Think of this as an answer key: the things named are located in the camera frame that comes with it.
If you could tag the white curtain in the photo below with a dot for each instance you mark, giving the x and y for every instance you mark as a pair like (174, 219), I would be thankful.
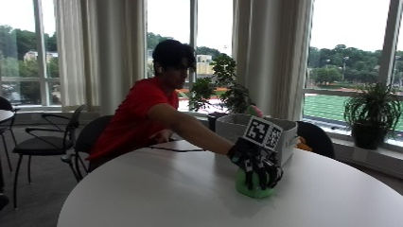
(273, 56)
(100, 53)

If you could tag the spiky potted plant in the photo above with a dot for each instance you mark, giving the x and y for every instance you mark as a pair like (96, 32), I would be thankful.
(371, 113)

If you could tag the the person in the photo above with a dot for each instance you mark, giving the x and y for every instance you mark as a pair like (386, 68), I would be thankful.
(134, 116)

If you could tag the white marker cube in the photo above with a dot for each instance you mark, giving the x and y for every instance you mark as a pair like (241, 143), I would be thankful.
(263, 132)

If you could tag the black chair with armrests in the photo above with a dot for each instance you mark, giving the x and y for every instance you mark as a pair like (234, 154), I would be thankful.
(45, 142)

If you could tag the white cardboard box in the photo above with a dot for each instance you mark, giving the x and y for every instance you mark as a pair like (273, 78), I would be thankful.
(234, 126)

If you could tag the round white side table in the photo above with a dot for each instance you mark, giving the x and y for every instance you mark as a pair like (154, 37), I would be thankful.
(4, 115)

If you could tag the pink and green soft toy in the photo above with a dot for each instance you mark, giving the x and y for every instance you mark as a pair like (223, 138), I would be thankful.
(254, 111)

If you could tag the orange soft toy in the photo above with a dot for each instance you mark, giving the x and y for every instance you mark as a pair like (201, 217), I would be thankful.
(303, 145)

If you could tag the leafy potted plant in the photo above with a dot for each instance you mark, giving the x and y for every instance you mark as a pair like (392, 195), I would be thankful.
(222, 85)

